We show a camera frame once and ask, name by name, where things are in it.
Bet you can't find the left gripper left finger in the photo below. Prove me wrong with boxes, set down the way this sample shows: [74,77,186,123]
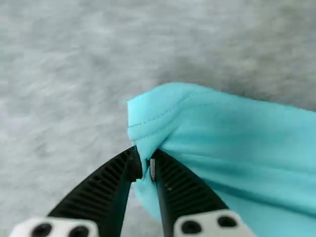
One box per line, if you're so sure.
[8,145,144,237]

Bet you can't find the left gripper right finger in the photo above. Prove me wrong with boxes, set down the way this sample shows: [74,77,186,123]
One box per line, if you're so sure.
[148,149,254,237]

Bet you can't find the turquoise shirt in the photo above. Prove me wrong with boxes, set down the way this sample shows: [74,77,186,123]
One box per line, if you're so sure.
[127,82,316,237]

